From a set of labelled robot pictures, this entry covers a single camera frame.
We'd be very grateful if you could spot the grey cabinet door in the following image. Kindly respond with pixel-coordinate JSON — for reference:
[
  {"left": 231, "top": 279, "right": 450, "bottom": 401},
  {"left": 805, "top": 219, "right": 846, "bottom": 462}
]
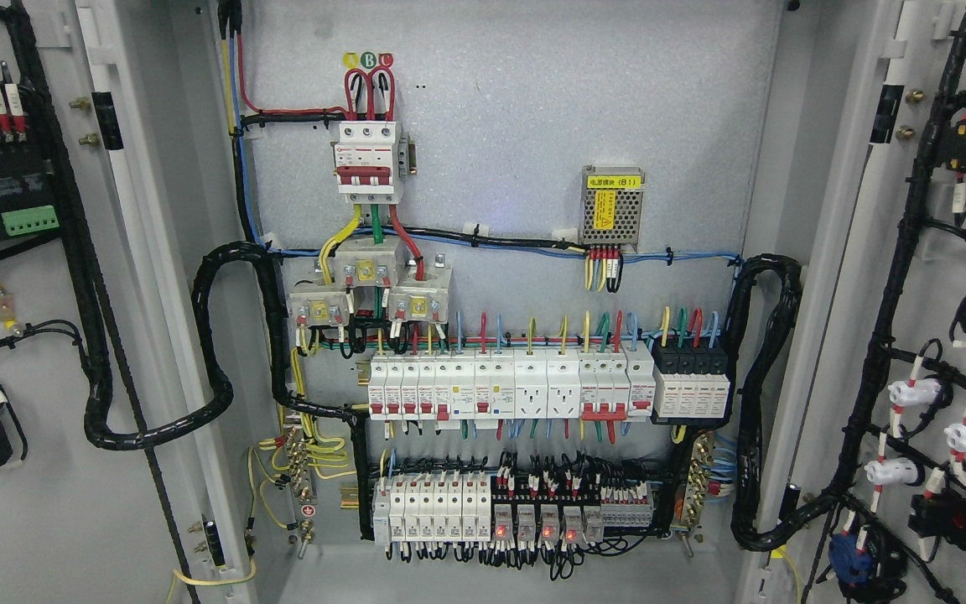
[
  {"left": 731, "top": 1, "right": 966, "bottom": 603},
  {"left": 0, "top": 1, "right": 226, "bottom": 603}
]

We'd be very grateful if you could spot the grey current transformer cluster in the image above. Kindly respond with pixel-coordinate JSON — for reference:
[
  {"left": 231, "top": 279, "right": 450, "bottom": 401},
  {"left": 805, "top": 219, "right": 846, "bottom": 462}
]
[{"left": 288, "top": 236, "right": 452, "bottom": 330}]

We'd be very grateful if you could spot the white socket breaker row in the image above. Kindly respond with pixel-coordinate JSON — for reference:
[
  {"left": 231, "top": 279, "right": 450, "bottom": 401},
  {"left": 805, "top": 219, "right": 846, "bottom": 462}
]
[{"left": 366, "top": 345, "right": 656, "bottom": 430}]

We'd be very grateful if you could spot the metal mesh power supply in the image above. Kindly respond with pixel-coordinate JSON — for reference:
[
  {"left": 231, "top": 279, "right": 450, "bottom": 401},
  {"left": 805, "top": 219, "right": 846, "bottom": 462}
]
[{"left": 579, "top": 165, "right": 645, "bottom": 247}]

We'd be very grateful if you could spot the red three-pole main breaker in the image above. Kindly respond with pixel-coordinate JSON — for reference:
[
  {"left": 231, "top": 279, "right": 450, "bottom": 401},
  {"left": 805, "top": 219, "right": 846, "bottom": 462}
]
[{"left": 333, "top": 120, "right": 409, "bottom": 204}]

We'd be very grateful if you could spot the lower relay and breaker row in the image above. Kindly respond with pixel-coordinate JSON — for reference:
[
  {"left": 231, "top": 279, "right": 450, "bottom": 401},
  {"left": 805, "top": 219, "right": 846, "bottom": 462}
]
[{"left": 371, "top": 466, "right": 656, "bottom": 567}]

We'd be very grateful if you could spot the black surge protector module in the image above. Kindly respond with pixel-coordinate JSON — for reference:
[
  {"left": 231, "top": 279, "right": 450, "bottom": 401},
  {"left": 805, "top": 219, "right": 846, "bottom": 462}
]
[{"left": 651, "top": 340, "right": 731, "bottom": 429}]

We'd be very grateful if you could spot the black corrugated cable conduit right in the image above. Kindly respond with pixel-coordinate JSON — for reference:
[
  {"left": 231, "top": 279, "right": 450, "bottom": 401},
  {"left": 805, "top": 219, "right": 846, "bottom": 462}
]
[{"left": 730, "top": 253, "right": 840, "bottom": 553}]

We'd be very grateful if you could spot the black corrugated cable conduit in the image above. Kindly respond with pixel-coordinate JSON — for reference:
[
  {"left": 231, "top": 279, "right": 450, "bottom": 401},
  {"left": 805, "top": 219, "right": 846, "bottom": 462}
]
[
  {"left": 730, "top": 253, "right": 840, "bottom": 553},
  {"left": 80, "top": 239, "right": 366, "bottom": 451}
]

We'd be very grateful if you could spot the black corrugated cable conduit left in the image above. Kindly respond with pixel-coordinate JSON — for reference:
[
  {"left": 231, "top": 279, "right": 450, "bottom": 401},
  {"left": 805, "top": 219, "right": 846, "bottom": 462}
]
[{"left": 80, "top": 239, "right": 366, "bottom": 451}]

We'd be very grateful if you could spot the yellow terminal post pair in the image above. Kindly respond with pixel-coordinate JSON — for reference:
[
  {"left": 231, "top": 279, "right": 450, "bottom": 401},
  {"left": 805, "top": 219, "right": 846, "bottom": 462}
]
[{"left": 0, "top": 283, "right": 23, "bottom": 336}]

